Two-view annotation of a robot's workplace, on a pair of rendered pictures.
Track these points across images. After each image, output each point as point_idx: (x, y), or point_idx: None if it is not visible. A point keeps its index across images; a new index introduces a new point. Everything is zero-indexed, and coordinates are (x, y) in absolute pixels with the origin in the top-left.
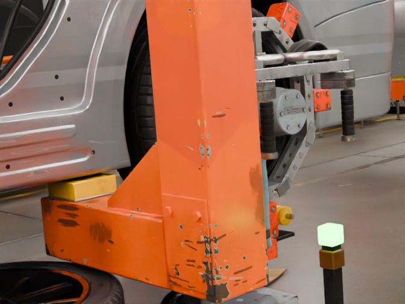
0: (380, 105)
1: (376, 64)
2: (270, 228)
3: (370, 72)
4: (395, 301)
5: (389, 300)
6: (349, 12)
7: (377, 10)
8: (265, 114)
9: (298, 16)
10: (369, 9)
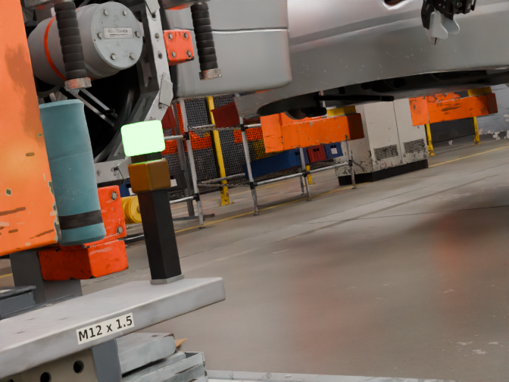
0: (276, 71)
1: (263, 14)
2: (111, 223)
3: (255, 23)
4: (332, 351)
5: (323, 351)
6: None
7: None
8: (63, 20)
9: None
10: None
